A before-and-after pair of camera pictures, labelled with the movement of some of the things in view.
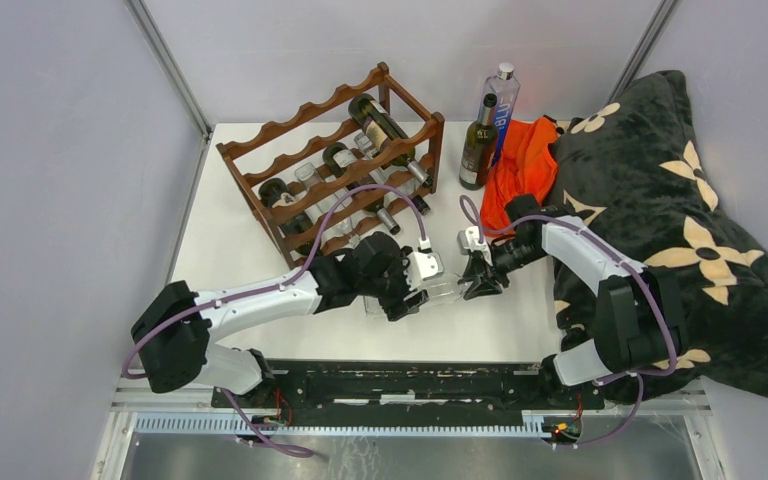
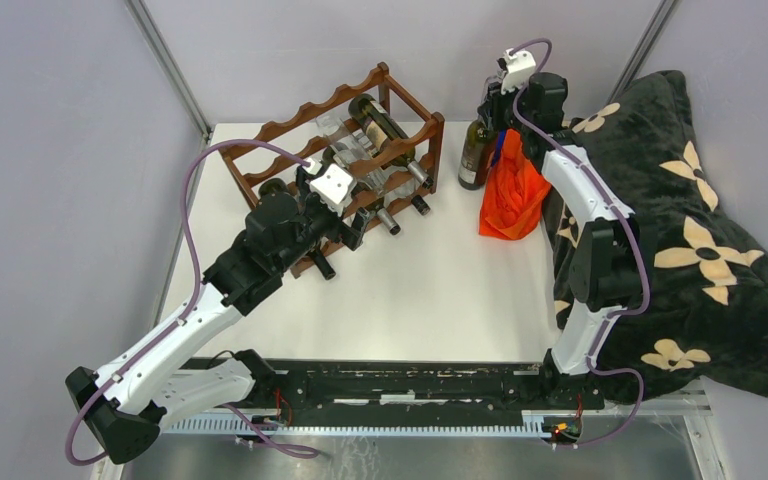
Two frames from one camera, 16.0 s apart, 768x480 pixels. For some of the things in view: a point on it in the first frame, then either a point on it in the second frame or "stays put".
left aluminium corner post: (170, 62) stays put
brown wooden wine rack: (343, 165) stays put
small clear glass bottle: (440, 290) -> (348, 149)
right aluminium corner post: (647, 44) stays put
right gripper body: (509, 256) -> (502, 111)
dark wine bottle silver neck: (479, 147) stays put
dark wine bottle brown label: (380, 121) stays put
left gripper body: (391, 286) -> (321, 221)
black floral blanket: (635, 169) stays put
